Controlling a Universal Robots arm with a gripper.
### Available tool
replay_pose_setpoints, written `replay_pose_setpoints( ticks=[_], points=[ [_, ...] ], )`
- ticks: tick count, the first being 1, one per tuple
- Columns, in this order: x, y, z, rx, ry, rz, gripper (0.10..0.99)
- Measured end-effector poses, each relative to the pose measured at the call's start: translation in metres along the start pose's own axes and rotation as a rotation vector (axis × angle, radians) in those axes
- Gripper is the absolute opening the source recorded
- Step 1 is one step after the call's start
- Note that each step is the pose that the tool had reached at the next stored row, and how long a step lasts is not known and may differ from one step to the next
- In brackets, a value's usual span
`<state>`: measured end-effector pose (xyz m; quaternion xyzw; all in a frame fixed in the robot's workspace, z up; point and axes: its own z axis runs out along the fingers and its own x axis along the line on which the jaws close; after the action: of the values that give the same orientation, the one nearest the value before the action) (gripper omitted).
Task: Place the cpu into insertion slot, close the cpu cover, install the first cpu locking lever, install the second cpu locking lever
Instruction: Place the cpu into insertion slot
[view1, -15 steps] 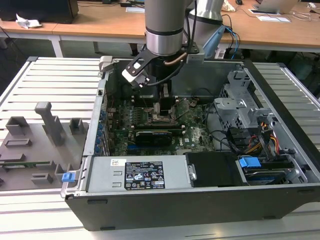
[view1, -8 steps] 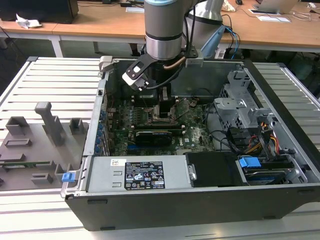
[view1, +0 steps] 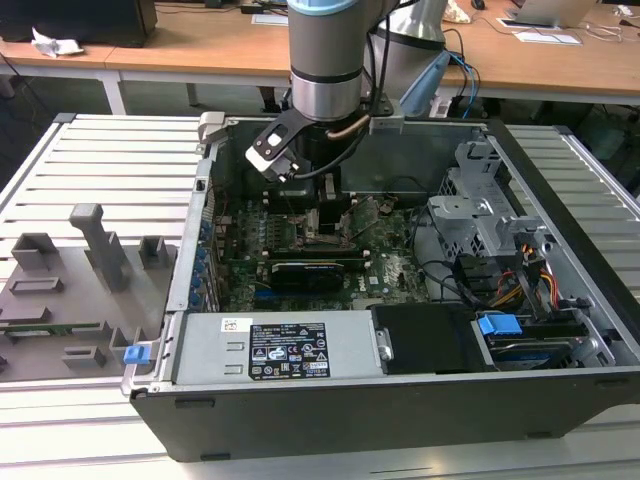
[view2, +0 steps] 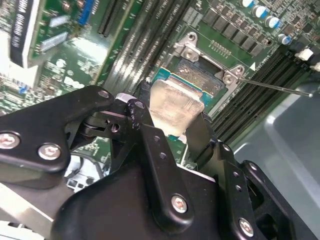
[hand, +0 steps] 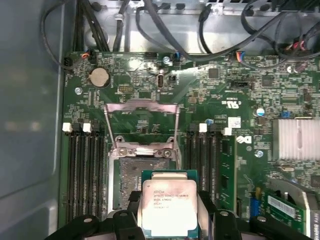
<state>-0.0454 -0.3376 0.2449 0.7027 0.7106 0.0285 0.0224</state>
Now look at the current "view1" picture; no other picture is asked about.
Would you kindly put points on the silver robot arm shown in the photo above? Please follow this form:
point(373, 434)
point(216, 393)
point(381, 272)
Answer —
point(325, 50)

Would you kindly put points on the black plastic shroud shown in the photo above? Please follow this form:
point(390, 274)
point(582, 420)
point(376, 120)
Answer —
point(430, 340)

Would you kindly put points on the hard disk in blue carrier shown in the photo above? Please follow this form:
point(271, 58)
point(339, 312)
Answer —
point(500, 330)

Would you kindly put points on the blue expansion slot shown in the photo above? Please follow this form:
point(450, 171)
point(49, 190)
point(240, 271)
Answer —
point(262, 300)

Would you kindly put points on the black PC case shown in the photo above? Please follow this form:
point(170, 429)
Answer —
point(350, 420)

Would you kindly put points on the grey power supply unit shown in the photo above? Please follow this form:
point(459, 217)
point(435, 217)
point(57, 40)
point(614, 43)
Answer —
point(210, 350)

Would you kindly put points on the crumpled white paper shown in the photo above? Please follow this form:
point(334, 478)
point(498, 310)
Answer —
point(55, 44)

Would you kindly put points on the round coin battery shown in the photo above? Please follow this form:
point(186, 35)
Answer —
point(389, 204)

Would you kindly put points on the green motherboard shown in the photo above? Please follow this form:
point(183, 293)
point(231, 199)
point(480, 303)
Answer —
point(395, 270)

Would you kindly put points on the pale crumpled wrapper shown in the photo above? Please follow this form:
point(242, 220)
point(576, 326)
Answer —
point(460, 12)

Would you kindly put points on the green RAM stick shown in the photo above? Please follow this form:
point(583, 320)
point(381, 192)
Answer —
point(310, 261)
point(75, 328)

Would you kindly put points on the wooden office desk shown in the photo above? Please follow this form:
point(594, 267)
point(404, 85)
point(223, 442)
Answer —
point(200, 45)
point(60, 62)

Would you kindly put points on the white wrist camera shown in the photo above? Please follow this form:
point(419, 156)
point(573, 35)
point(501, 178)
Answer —
point(260, 160)

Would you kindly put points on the metal drive cage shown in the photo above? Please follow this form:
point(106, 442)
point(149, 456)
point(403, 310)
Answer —
point(460, 220)

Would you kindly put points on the metal CPU socket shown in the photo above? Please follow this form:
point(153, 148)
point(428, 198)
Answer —
point(302, 242)

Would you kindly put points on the black graphics card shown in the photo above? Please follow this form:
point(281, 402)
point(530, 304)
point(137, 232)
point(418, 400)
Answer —
point(307, 277)

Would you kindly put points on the blue case latch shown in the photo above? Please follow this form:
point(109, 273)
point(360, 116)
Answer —
point(136, 355)

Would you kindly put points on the pale blue teach pendant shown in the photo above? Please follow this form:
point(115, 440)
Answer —
point(425, 82)

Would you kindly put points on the grey parts rack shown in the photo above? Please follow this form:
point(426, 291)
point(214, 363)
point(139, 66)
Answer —
point(75, 300)

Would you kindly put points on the black monitor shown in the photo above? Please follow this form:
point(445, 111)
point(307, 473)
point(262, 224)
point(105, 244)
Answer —
point(75, 20)

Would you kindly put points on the white label sticker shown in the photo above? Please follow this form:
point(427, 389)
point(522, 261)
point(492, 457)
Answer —
point(376, 279)

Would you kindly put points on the silver laptop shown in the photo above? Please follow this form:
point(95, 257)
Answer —
point(545, 12)

